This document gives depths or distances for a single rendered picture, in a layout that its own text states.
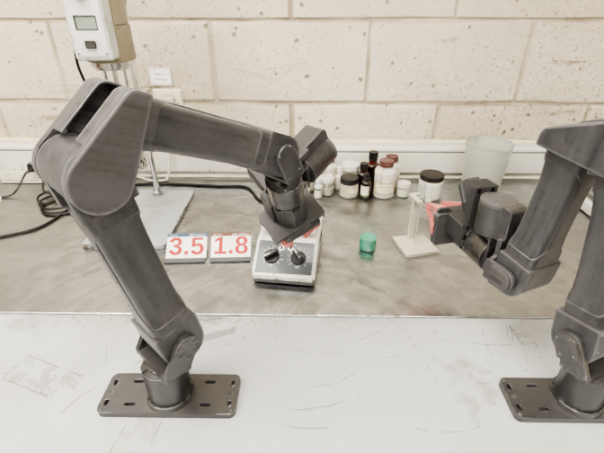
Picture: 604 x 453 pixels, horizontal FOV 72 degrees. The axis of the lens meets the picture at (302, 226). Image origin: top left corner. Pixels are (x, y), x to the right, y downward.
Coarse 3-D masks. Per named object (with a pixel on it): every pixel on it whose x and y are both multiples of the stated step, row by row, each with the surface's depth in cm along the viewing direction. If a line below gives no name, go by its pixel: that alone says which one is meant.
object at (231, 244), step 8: (216, 240) 95; (224, 240) 95; (232, 240) 95; (240, 240) 95; (248, 240) 95; (216, 248) 94; (224, 248) 94; (232, 248) 94; (240, 248) 94; (248, 248) 94
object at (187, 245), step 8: (168, 240) 95; (176, 240) 95; (184, 240) 95; (192, 240) 95; (200, 240) 95; (168, 248) 94; (176, 248) 94; (184, 248) 94; (192, 248) 94; (200, 248) 94
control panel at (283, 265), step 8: (264, 240) 88; (264, 248) 87; (272, 248) 87; (288, 248) 87; (296, 248) 87; (304, 248) 87; (312, 248) 87; (280, 256) 86; (288, 256) 86; (312, 256) 86; (256, 264) 86; (264, 264) 86; (272, 264) 85; (280, 264) 85; (288, 264) 85; (304, 264) 85; (312, 264) 85; (280, 272) 84; (288, 272) 84; (296, 272) 84; (304, 272) 84
